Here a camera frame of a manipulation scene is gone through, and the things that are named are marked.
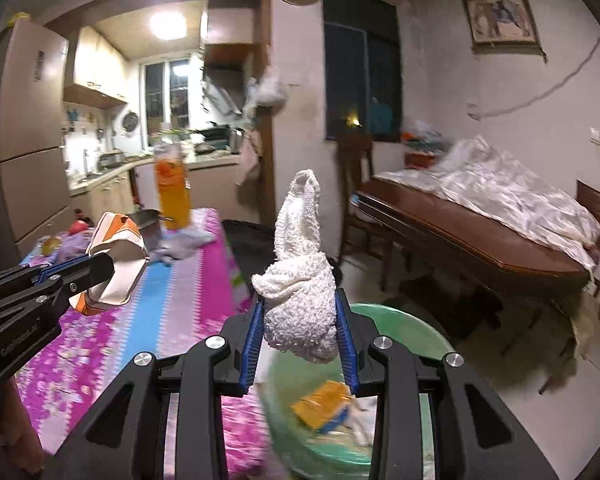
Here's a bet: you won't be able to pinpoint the grey glove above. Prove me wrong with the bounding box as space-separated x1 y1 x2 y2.
147 230 216 266

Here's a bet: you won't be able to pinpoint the cream upper kitchen cabinets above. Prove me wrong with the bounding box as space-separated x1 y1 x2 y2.
62 25 131 108

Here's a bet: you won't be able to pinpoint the orange white cloth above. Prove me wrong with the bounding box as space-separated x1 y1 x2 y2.
69 211 151 317

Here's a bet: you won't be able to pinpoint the dark wooden dining table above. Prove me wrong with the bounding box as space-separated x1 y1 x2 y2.
352 170 593 301

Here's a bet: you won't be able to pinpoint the pink hanging towel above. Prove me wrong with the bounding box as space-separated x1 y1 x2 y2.
236 130 263 186

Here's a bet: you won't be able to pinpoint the steel mug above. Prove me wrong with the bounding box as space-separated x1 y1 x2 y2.
125 208 176 251

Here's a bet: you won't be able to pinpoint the dark wooden chair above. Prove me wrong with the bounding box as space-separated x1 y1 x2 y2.
335 132 376 261

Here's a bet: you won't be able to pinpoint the hanging clear plastic bag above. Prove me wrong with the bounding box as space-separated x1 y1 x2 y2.
252 67 291 108

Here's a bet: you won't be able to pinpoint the white plastic sheet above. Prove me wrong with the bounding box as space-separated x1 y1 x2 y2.
380 135 600 273

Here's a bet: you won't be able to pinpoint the framed elephant picture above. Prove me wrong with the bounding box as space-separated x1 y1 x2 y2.
461 0 541 48

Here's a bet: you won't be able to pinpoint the white wall cable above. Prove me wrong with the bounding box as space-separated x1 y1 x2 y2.
467 32 600 121

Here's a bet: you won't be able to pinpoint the steel range hood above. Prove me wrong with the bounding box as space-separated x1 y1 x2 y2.
200 75 251 116

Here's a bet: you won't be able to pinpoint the floral purple blue tablecloth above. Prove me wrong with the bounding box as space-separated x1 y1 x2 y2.
15 207 276 480

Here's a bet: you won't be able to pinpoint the cream lower kitchen cabinets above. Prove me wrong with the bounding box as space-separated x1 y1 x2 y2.
67 152 243 216

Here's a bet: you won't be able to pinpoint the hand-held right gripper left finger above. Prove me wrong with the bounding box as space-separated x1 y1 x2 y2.
45 294 265 480

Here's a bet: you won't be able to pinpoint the dark room window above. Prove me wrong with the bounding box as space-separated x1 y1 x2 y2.
322 0 401 143

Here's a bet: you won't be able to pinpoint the person's left hand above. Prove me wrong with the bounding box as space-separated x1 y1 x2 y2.
0 377 43 480

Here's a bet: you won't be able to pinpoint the silver refrigerator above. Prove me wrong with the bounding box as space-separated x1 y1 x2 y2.
0 17 73 261

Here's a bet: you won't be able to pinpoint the green lined trash bin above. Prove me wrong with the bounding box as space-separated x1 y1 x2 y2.
260 302 456 480

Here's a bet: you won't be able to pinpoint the yellow blue sponge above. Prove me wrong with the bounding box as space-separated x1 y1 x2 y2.
290 380 353 431

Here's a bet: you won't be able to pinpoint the black wok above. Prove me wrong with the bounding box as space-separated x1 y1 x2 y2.
190 127 231 143

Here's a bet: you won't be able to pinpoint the cream kitchen cabinets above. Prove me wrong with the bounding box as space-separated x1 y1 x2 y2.
62 25 131 108
67 152 243 216

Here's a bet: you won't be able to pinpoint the kitchen ceiling light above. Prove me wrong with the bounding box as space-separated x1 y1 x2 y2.
149 10 188 41

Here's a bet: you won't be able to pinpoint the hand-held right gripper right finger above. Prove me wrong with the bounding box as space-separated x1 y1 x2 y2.
331 282 561 480

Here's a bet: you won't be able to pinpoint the orange juice bottle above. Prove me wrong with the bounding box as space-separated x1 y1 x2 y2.
153 130 192 231

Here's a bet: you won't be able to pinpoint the white knit glove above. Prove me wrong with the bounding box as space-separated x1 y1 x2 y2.
251 169 342 365

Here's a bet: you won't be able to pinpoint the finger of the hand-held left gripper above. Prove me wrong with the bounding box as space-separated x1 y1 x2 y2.
0 280 81 323
0 254 117 288

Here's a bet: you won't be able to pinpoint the barred kitchen window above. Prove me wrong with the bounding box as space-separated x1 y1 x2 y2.
140 57 191 151

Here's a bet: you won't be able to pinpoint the beige cloth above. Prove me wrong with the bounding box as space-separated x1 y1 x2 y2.
567 300 600 361

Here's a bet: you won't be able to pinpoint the pile of bowls and baskets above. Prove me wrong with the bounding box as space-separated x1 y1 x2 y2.
400 120 451 158

